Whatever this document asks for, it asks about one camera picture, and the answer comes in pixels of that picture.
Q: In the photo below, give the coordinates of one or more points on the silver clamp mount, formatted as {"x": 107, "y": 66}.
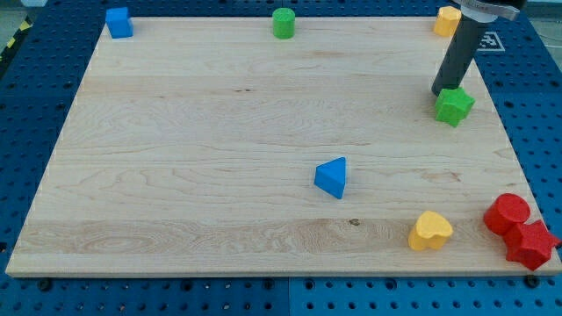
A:
{"x": 487, "y": 11}

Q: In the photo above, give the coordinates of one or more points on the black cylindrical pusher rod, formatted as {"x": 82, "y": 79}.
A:
{"x": 459, "y": 54}

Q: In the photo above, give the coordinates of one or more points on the green star block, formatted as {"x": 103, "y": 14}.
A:
{"x": 453, "y": 105}

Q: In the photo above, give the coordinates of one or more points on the blue triangle block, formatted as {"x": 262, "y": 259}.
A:
{"x": 331, "y": 177}

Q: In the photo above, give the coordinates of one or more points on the red star block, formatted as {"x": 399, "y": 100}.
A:
{"x": 530, "y": 244}

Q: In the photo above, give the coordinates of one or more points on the white fiducial marker tag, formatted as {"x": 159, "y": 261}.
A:
{"x": 490, "y": 42}

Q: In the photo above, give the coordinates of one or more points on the yellow hexagon block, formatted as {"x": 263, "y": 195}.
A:
{"x": 447, "y": 20}

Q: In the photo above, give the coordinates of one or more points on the red cylinder block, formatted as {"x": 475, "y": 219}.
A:
{"x": 507, "y": 210}

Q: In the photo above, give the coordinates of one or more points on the yellow heart block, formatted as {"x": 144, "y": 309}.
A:
{"x": 431, "y": 230}

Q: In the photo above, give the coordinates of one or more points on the green cylinder block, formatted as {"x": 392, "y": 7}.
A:
{"x": 283, "y": 23}

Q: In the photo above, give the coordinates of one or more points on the light wooden board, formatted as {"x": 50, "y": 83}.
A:
{"x": 190, "y": 151}

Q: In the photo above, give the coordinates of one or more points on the blue cube block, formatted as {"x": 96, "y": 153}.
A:
{"x": 119, "y": 23}

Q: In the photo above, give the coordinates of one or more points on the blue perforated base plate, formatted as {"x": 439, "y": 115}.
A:
{"x": 36, "y": 92}

